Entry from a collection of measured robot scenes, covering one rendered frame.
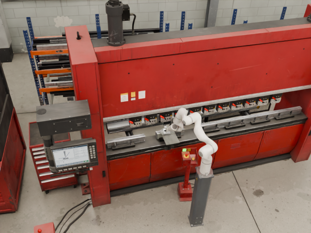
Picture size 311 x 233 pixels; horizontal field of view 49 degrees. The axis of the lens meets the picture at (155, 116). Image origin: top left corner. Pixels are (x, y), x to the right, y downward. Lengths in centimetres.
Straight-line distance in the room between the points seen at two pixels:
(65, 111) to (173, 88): 138
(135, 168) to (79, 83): 166
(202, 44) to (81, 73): 138
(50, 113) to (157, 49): 130
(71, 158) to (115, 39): 132
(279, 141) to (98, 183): 277
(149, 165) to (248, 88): 168
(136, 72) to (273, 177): 289
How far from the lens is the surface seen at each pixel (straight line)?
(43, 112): 341
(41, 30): 829
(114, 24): 357
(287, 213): 526
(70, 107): 341
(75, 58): 349
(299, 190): 561
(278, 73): 473
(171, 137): 442
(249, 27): 429
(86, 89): 357
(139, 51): 367
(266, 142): 537
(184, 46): 381
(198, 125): 377
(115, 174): 467
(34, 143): 456
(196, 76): 411
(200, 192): 422
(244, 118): 497
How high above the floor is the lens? 402
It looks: 40 degrees down
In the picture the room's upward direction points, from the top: 2 degrees clockwise
